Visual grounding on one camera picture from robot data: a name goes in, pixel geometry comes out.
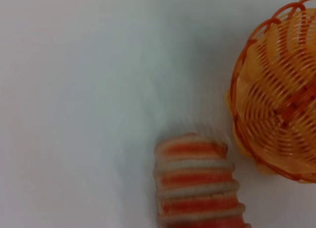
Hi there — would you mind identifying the orange woven plastic basket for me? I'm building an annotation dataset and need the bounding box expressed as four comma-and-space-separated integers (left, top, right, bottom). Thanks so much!
226, 0, 316, 184

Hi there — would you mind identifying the orange striped bread roll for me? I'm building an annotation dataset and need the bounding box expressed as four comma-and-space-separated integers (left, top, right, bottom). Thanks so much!
154, 132, 252, 228

